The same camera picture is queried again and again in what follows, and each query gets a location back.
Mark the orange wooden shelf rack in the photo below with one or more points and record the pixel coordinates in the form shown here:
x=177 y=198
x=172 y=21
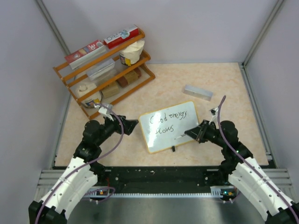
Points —
x=86 y=93

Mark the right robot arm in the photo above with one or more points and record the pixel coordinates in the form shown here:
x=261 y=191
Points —
x=240 y=169

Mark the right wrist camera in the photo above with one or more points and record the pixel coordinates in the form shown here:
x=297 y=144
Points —
x=214 y=114

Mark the aluminium frame rail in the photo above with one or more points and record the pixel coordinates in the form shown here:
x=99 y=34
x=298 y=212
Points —
x=49 y=177

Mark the brown sponge block right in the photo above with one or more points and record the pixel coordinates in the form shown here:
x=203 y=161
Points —
x=129 y=78

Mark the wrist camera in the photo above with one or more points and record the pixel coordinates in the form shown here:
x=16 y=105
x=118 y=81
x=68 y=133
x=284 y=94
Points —
x=105 y=110
x=214 y=114

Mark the clear plastic box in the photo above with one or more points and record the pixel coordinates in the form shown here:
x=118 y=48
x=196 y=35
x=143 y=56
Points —
x=102 y=72

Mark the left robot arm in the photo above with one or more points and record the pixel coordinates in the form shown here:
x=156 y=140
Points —
x=81 y=174

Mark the grey slotted cable duct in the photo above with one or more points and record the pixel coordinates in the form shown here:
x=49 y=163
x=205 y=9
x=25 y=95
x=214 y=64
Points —
x=215 y=192

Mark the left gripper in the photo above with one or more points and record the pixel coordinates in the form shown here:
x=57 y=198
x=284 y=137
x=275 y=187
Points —
x=128 y=125

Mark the red foil wrap box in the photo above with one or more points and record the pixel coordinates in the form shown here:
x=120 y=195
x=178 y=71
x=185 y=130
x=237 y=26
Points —
x=84 y=54

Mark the grey whiteboard eraser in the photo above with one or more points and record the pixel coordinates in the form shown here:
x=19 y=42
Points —
x=198 y=92

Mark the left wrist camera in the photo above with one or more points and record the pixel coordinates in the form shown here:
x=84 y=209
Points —
x=105 y=110

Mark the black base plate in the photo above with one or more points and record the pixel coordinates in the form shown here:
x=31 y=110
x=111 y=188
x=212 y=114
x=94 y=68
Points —
x=165 y=179

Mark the white whiteboard yellow frame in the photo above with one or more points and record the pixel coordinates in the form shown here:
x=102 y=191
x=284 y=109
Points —
x=161 y=127

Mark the tan sponge block left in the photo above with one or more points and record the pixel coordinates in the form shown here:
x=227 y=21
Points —
x=110 y=90

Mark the red white long box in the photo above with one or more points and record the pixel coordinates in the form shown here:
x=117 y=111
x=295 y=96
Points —
x=121 y=36

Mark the white bag upper container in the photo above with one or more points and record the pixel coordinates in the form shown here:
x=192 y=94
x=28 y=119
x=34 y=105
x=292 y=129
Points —
x=131 y=54

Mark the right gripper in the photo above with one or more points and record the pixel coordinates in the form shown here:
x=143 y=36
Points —
x=198 y=133

